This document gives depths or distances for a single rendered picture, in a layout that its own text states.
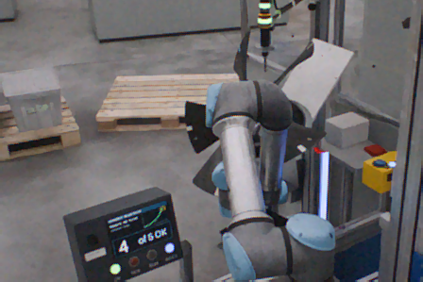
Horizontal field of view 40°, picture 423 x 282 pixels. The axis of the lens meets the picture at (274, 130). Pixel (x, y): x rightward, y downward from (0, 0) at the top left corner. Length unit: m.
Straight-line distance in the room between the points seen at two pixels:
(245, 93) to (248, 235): 0.39
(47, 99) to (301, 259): 3.64
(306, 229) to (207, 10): 6.47
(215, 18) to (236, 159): 6.37
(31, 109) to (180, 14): 3.32
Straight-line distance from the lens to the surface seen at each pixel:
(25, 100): 4.75
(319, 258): 1.37
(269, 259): 1.34
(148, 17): 7.56
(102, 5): 7.47
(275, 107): 1.53
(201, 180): 2.17
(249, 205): 1.39
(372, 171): 2.07
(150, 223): 1.54
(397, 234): 1.34
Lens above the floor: 2.05
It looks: 25 degrees down
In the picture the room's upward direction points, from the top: straight up
